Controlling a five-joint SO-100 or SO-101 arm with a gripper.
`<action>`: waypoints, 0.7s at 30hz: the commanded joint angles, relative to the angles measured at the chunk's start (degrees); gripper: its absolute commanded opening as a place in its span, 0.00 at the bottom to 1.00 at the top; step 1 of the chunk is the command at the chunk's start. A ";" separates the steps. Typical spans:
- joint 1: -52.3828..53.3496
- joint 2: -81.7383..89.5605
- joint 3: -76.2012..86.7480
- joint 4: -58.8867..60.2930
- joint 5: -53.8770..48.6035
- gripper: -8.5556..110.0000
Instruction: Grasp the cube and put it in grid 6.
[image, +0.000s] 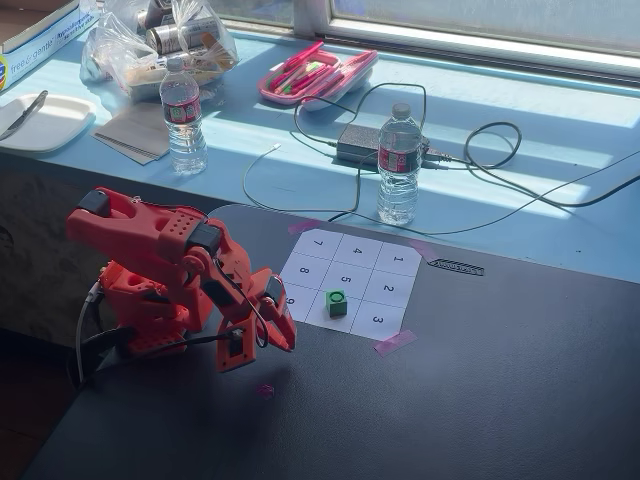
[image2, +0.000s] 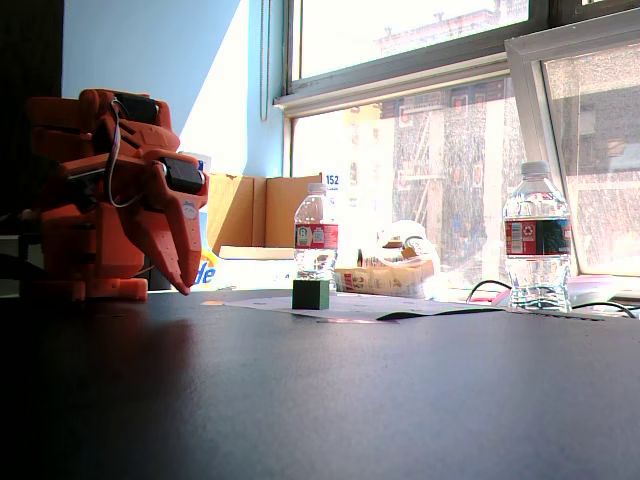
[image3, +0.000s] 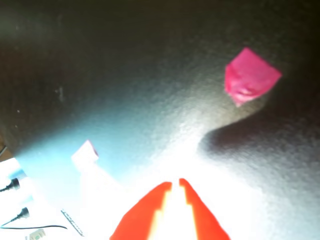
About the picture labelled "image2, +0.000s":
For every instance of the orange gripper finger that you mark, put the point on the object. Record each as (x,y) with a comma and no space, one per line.
(160,240)
(190,235)

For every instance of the green cube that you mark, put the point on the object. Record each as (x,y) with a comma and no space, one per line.
(310,295)

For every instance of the white numbered grid paper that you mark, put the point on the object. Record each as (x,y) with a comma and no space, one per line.
(365,306)

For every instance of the detergent cardboard box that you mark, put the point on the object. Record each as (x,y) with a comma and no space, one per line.
(250,265)

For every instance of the pink tape piece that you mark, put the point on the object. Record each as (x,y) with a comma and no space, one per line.
(214,303)

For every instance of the clear water bottle red label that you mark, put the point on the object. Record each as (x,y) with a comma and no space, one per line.
(315,235)
(537,240)

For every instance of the white number label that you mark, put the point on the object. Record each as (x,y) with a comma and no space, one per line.
(331,180)

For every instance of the printed food box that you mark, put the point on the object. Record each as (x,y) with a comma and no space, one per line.
(380,280)

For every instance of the clear plastic bag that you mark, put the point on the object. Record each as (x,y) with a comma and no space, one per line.
(410,240)

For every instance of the white leaning window panel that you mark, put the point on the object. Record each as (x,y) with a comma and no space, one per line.
(525,100)

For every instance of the pink pencil case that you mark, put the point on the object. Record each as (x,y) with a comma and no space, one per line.
(600,287)

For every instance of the window frame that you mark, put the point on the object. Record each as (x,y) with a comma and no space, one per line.
(400,75)

